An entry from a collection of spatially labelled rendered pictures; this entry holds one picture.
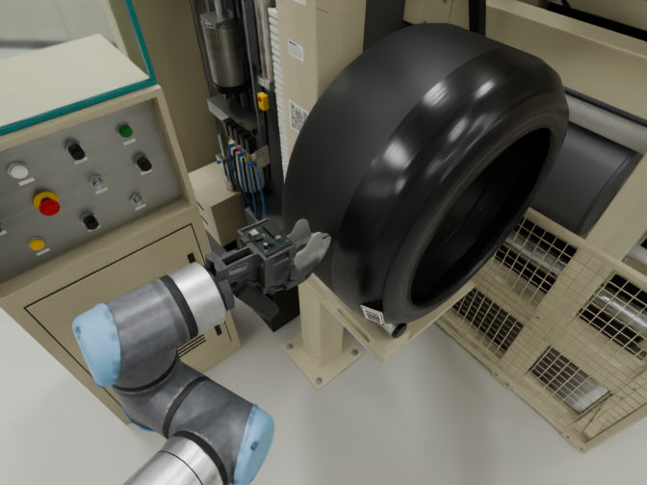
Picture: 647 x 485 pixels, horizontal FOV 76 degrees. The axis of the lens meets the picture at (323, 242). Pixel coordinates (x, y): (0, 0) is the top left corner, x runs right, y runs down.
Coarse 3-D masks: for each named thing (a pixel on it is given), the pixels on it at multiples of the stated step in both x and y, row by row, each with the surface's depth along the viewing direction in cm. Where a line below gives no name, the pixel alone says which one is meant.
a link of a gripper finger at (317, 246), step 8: (320, 232) 63; (312, 240) 62; (320, 240) 63; (328, 240) 67; (304, 248) 62; (312, 248) 63; (320, 248) 65; (296, 256) 62; (304, 256) 63; (312, 256) 64; (320, 256) 65; (296, 264) 62; (304, 264) 63
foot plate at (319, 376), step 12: (300, 336) 194; (288, 348) 189; (300, 348) 189; (348, 348) 189; (300, 360) 186; (312, 360) 186; (336, 360) 186; (348, 360) 186; (312, 372) 182; (324, 372) 182; (336, 372) 182; (312, 384) 179; (324, 384) 178
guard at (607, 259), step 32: (544, 224) 106; (544, 256) 111; (608, 256) 98; (512, 288) 126; (448, 320) 162; (576, 320) 114; (480, 352) 155; (512, 384) 148; (576, 416) 132; (640, 416) 111
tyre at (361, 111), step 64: (384, 64) 65; (448, 64) 62; (512, 64) 61; (320, 128) 67; (384, 128) 61; (448, 128) 57; (512, 128) 61; (320, 192) 68; (384, 192) 60; (448, 192) 60; (512, 192) 100; (384, 256) 64; (448, 256) 107; (384, 320) 80
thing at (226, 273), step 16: (256, 224) 60; (272, 224) 60; (240, 240) 59; (256, 240) 57; (272, 240) 58; (288, 240) 58; (208, 256) 54; (224, 256) 55; (240, 256) 56; (256, 256) 56; (272, 256) 55; (288, 256) 58; (224, 272) 53; (240, 272) 56; (256, 272) 59; (272, 272) 58; (288, 272) 61; (224, 288) 54; (256, 288) 60; (272, 288) 60
